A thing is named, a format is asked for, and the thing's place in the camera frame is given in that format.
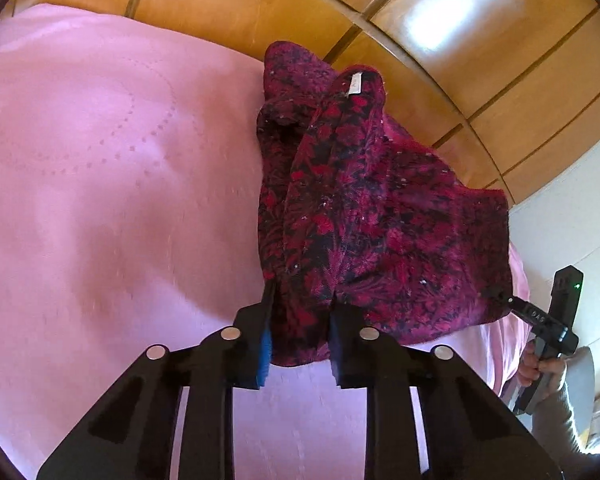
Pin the person's right forearm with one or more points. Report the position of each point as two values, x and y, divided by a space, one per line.
565 420

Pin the pink bed sheet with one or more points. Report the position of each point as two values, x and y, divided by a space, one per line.
105 185

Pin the person's right hand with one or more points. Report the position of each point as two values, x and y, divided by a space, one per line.
529 367

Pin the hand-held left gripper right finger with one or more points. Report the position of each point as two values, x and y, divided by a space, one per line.
336 345

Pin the red black patterned knit garment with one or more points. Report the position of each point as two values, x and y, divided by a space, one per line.
370 210

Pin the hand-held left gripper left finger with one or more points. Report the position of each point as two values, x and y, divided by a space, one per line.
266 355

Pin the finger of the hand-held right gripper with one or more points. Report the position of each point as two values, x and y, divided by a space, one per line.
522 309

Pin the wooden panelled wardrobe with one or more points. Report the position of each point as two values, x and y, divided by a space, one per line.
280 5

